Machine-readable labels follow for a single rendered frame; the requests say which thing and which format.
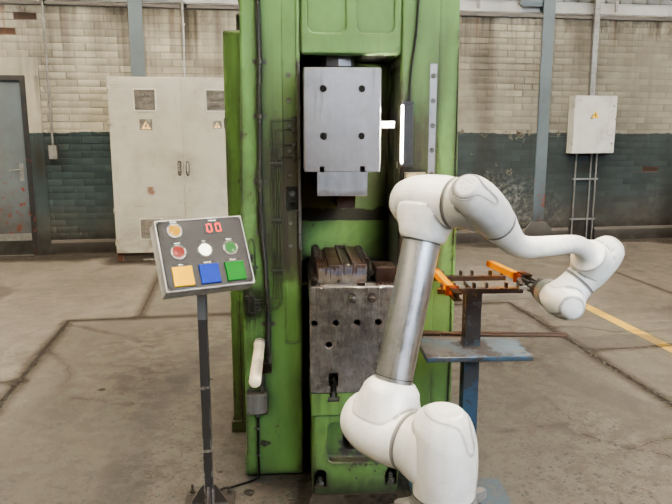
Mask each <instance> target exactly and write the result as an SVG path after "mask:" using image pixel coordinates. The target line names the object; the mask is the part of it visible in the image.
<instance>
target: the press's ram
mask: <svg viewBox="0 0 672 504"><path fill-rule="evenodd" d="M301 94H302V166H303V169H304V172H320V167H321V169H322V170H323V171H324V172H360V170H362V171H364V172H380V134H381V128H395V121H381V68H367V67H304V68H303V72H302V76H301Z"/></svg>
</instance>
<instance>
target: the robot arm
mask: <svg viewBox="0 0 672 504"><path fill-rule="evenodd" d="M389 207H390V210H391V213H392V214H393V216H394V217H395V219H396V220H398V226H399V233H400V236H401V237H402V238H403V240H402V245H401V250H400V255H399V260H398V265H397V270H396V275H395V280H394V285H393V290H392V295H391V300H390V305H389V310H388V315H387V319H386V324H385V329H384V334H383V339H382V344H381V349H380V354H379V359H378V364H377V369H376V374H375V375H372V376H371V377H369V378H368V379H367V380H366V381H365V382H364V383H363V386H362V388H361V389H360V391H359V392H357V393H355V394H354V395H353V396H351V397H350V398H349V399H348V400H347V402H346V403H345V405H344V407H343V409H342V412H341V417H340V426H341V430H342V433H343V434H344V436H345V438H346V439H347V440H348V441H349V443H350V444H351V445H352V446H353V447H354V448H355V449H357V450H358V451H359V452H360V453H362V454H364V455H365V456H367V457H369V458H370V459H372V460H374V461H376V462H378V463H380V464H383V465H385V466H388V467H390V468H394V469H396V470H399V471H400V472H401V473H402V474H403V475H404V476H405V477H406V478H407V479H408V481H410V482H411V483H412V495H411V496H408V497H404V498H398V499H396V500H395V501H394V504H477V503H479V502H481V501H482V500H484V499H485V498H486V497H487V491H486V489H485V488H483V487H477V479H478V443H477V437H476V433H475V429H474V426H473V423H472V421H471V419H470V417H469V415H468V414H467V413H466V412H465V411H464V410H463V409H462V408H461V407H459V406H457V405H455V404H452V403H448V402H434V403H430V404H427V405H425V406H423V407H422V408H421V406H420V394H419V392H418V390H417V388H416V386H415V384H413V378H414V374H415V369H416V364H417V359H418V354H419V349H420V344H421V339H422V334H423V329H424V324H425V319H426V314H427V309H428V304H429V299H430V294H431V289H432V284H433V279H434V274H435V269H436V264H437V259H438V254H439V249H440V245H443V244H444V242H445V241H446V240H447V238H448V236H449V234H450V233H451V231H452V230H453V228H456V229H462V230H467V231H472V232H475V231H477V232H478V233H479V234H481V235H482V236H483V237H484V238H485V239H487V240H489V241H490V242H492V243H494V244H495V245H497V246H498V247H499V248H501V249H502V250H504V251H505V252H507V253H508V254H510V255H512V256H515V257H519V258H540V257H547V256H555V255H563V254H571V256H570V259H571V261H570V267H569V268H568V269H567V270H566V271H565V272H564V273H563V274H562V275H561V276H559V277H558V278H557V279H555V280H552V279H545V278H538V279H536V278H534V277H533V278H532V277H530V280H528V279H526V277H525V276H523V275H521V274H519V273H517V283H516V285H517V287H518V288H519V291H524V290H525V289H527V291H528V292H531V294H532V296H533V297H534V298H535V300H536V301H537V302H538V303H539V304H540V305H542V306H543V308H544V309H545V310H546V311H547V312H548V313H550V314H551V315H553V316H554V317H557V318H559V319H562V320H575V319H578V318H579V317H581V316H582V314H583V313H584V311H585V308H586V301H587V300H588V298H589V297H590V295H591V294H592V293H593V292H594V291H595V290H596V289H598V288H599V287H601V286H602V285H603V284H604V283H605V282H606V281H607V280H608V279H609V278H610V277H611V276H612V275H613V274H614V272H615V271H616V270H617V269H618V267H619V266H620V264H621V262H622V261H623V258H624V255H625V252H624V247H623V245H622V244H621V242H620V241H619V240H617V239H616V238H614V237H612V236H602V237H599V238H597V239H595V240H588V239H586V238H584V237H582V236H578V235H553V236H526V235H524V234H523V232H522V230H521V228H520V226H519V223H518V220H517V218H516V215H515V213H514V211H513V210H512V208H511V206H510V204H509V202H508V200H507V199H506V198H505V197H504V195H503V194H502V193H501V192H500V191H499V189H498V188H497V187H496V186H495V185H494V184H492V183H491V182H490V181H488V180H487V179H485V178H483V177H481V176H478V175H475V174H465V175H462V176H460V177H453V176H449V175H435V174H426V175H416V176H412V177H409V178H406V179H404V180H402V181H400V182H398V183H397V184H396V185H395V186H394V188H393V190H392V191H391V194H390V199H389Z"/></svg>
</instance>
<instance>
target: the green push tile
mask: <svg viewBox="0 0 672 504"><path fill-rule="evenodd" d="M224 266H225V270H226V275H227V280H228V281H236V280H245V279H247V276H246V271H245V267H244V262H243V260H240V261H230V262H224Z"/></svg>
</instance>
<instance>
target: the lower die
mask: <svg viewBox="0 0 672 504"><path fill-rule="evenodd" d="M337 246H345V248H346V250H347V252H348V254H349V256H350V258H351V261H352V266H344V262H343V259H342V257H341V254H340V252H339V249H338V247H337ZM354 248H355V246H348V247H347V246H346V245H335V247H323V249H320V252H321V256H322V260H323V262H321V260H320V258H319V257H316V258H315V271H316V276H317V283H318V284H329V283H357V281H364V282H365V283H367V264H366V262H365V261H364V259H363V260H362V262H361V259H359V258H360V257H358V256H359V255H357V253H356V251H355V250H354ZM337 280H340V282H337Z"/></svg>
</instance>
